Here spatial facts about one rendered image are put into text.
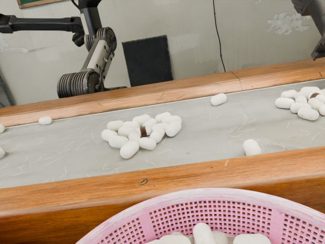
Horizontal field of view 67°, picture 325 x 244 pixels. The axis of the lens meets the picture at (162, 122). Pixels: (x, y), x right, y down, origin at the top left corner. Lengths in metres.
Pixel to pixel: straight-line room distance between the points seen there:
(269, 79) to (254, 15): 1.97
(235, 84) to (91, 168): 0.39
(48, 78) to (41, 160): 2.46
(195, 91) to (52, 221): 0.42
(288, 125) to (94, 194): 0.32
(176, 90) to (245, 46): 2.03
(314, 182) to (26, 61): 2.86
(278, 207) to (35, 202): 0.26
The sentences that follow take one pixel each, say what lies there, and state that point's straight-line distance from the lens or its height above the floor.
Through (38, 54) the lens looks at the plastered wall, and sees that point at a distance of 2.89.
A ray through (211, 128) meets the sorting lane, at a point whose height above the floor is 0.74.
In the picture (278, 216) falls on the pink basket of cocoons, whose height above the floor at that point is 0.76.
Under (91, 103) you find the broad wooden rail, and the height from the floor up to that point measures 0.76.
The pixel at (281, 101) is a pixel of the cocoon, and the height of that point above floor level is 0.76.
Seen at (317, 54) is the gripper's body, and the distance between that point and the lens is 0.57.
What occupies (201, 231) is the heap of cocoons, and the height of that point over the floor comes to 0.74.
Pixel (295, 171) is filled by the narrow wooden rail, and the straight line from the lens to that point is 0.30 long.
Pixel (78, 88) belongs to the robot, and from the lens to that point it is 0.91.
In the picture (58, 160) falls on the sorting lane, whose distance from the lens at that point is 0.46.
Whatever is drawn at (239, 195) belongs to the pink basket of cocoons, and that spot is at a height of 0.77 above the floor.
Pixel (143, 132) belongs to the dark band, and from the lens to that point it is 0.44.
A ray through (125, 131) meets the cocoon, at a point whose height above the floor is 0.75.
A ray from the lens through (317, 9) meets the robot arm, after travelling 0.61.
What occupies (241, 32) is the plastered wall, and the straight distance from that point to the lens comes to 2.57.
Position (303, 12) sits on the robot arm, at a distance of 0.66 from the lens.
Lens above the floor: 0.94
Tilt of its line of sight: 23 degrees down
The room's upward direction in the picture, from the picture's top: 10 degrees counter-clockwise
